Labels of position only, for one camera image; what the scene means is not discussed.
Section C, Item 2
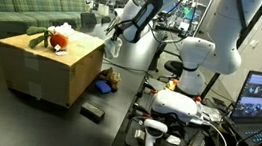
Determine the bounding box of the white wall switch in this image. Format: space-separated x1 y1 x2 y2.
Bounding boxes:
248 38 259 49

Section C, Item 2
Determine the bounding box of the clear plastic bag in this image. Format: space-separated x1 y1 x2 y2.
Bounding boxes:
199 103 225 123

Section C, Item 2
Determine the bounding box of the white VR headset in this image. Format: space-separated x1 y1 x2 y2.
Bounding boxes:
149 88 205 126

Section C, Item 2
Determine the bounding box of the small yellow green bottle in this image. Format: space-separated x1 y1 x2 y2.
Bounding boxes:
164 77 179 93

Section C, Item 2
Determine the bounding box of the thin black cable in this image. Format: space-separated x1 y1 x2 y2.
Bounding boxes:
101 59 149 75

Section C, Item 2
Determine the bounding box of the black rectangular block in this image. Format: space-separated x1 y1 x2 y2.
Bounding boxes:
79 100 107 122

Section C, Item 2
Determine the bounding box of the black metal pole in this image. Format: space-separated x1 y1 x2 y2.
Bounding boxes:
199 0 262 107

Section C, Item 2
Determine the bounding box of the blue bean bag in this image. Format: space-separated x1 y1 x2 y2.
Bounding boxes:
93 79 114 96

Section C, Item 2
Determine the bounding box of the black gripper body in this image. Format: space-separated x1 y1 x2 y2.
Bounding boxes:
110 24 125 44

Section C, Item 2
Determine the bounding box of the white VR controller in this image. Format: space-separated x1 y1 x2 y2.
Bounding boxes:
140 118 169 146

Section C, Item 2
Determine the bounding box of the brown plush toy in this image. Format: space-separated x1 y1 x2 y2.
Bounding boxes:
96 65 123 93

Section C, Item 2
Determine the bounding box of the red plush with green leaves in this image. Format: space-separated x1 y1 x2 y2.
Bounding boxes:
23 24 72 58

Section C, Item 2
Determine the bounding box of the green plaid sofa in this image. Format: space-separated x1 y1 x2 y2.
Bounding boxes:
0 0 93 60

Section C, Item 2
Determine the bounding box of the white plastic bag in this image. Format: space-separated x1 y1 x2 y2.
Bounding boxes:
47 20 78 40

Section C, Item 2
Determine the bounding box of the white towel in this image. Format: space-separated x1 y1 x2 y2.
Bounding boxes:
102 35 124 62

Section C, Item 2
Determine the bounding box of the large cardboard box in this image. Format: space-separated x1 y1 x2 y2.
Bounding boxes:
0 20 108 112

